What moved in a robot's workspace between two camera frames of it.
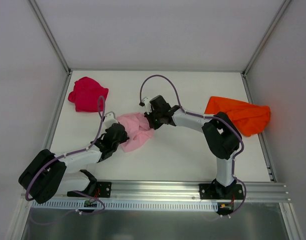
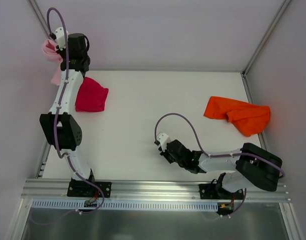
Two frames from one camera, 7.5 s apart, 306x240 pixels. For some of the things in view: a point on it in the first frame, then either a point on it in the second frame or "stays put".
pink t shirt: [138, 130] -> [49, 48]
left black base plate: [96, 189] stays put
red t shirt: [87, 95] stays put
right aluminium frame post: [284, 5] stays put
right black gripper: [151, 119] -> [166, 152]
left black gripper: [121, 133] -> [62, 53]
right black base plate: [216, 191] stays put
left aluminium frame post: [39, 14] stays put
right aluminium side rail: [260, 136] stays put
